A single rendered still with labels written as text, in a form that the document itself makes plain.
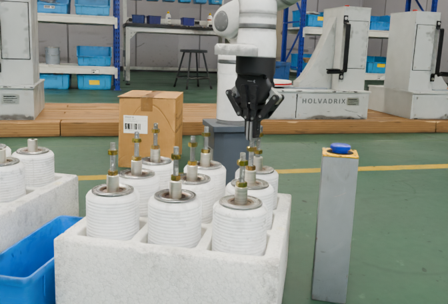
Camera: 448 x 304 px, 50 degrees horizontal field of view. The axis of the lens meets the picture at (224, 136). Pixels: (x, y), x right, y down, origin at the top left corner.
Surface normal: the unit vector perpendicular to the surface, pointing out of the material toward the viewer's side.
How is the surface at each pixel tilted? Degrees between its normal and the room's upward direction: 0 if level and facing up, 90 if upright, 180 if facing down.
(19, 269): 88
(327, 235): 90
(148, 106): 90
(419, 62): 90
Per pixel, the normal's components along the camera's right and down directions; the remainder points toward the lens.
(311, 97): 0.25, 0.18
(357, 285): 0.04, -0.98
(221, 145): -0.51, 0.15
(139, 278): -0.18, 0.18
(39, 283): 0.98, 0.11
